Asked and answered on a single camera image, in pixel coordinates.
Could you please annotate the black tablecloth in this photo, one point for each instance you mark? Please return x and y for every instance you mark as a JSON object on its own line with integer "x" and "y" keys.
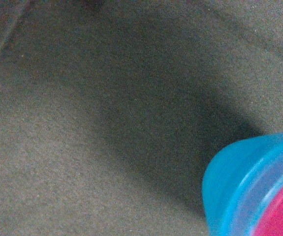
{"x": 111, "y": 110}

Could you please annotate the blue plastic cup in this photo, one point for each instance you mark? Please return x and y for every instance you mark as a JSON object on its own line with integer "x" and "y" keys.
{"x": 255, "y": 193}
{"x": 226, "y": 172}

